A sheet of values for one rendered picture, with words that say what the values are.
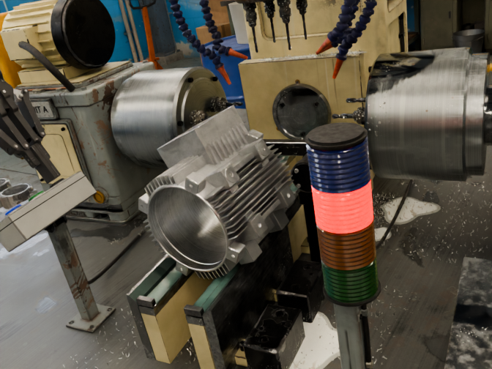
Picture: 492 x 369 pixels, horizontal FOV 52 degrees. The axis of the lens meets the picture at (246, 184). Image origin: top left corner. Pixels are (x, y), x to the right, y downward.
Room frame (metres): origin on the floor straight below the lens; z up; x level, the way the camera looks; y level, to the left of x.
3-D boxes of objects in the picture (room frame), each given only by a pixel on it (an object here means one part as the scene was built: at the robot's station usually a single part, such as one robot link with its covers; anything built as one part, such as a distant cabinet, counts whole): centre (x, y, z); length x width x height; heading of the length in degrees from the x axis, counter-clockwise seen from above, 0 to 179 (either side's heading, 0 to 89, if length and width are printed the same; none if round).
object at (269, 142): (0.97, -0.08, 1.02); 0.26 x 0.04 x 0.03; 59
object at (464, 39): (4.99, -2.46, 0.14); 0.30 x 0.30 x 0.27
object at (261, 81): (1.21, -0.19, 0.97); 0.30 x 0.11 x 0.34; 59
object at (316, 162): (0.46, -0.09, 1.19); 0.06 x 0.06 x 0.04
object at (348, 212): (0.46, -0.09, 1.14); 0.06 x 0.06 x 0.04
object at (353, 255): (0.46, -0.09, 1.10); 0.06 x 0.06 x 0.04
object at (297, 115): (1.15, -0.16, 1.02); 0.15 x 0.02 x 0.15; 59
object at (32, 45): (1.37, 0.45, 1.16); 0.33 x 0.26 x 0.42; 59
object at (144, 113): (1.26, 0.19, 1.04); 0.37 x 0.25 x 0.25; 59
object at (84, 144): (1.38, 0.40, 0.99); 0.35 x 0.31 x 0.37; 59
